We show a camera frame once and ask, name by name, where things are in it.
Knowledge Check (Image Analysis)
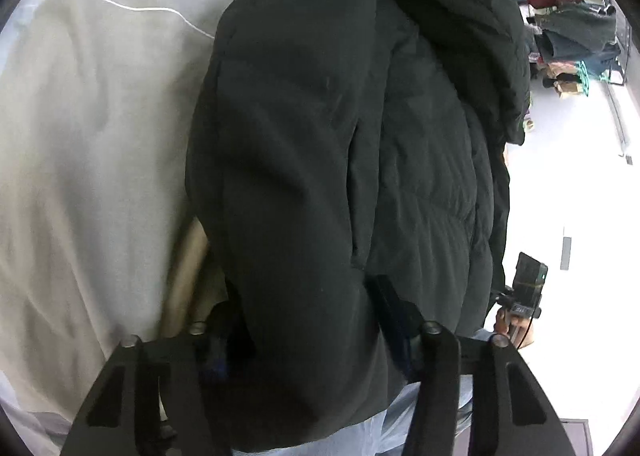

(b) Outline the black puffer jacket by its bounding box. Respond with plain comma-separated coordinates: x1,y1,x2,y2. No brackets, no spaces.
186,0,529,455

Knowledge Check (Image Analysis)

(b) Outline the person's right hand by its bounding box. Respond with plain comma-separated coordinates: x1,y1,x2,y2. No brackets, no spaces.
494,308,534,350

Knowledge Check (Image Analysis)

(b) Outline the green clip hanger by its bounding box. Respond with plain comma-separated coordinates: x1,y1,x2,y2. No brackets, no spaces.
575,60,613,96

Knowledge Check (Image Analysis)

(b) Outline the dark denim jacket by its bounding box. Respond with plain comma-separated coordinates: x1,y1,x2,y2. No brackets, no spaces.
533,3,622,77

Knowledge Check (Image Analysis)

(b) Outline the white shirt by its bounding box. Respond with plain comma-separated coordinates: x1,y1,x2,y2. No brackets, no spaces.
1,0,232,455

